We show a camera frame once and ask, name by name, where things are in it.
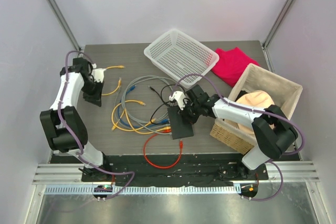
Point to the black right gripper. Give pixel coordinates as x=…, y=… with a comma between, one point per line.
x=190, y=119

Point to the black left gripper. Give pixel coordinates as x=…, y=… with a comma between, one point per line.
x=95, y=99

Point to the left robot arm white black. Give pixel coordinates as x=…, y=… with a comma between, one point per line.
x=64, y=129

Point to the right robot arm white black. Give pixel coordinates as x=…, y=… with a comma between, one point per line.
x=273, y=131

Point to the white perforated plastic basket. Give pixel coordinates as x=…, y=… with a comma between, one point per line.
x=181, y=57

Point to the magenta cloth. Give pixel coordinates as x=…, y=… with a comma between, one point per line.
x=231, y=65

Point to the beige hat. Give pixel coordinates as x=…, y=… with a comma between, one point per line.
x=259, y=98

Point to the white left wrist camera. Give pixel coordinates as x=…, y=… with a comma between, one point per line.
x=98, y=73

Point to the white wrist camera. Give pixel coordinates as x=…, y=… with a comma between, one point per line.
x=178, y=96
x=98, y=73

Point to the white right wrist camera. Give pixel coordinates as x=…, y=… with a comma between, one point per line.
x=178, y=96

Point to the black network switch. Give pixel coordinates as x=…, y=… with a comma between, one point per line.
x=179, y=127

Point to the aluminium frame rail left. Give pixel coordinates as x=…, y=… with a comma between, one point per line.
x=69, y=92

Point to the aluminium frame rail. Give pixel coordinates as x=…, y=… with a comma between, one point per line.
x=69, y=92
x=290, y=47

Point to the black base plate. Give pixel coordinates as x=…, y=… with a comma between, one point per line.
x=200, y=170

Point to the white slotted cable duct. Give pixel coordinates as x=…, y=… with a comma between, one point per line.
x=108, y=190

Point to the aluminium front rail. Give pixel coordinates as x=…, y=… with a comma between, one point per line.
x=287, y=171

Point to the aluminium frame rail right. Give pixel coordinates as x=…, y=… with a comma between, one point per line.
x=290, y=47

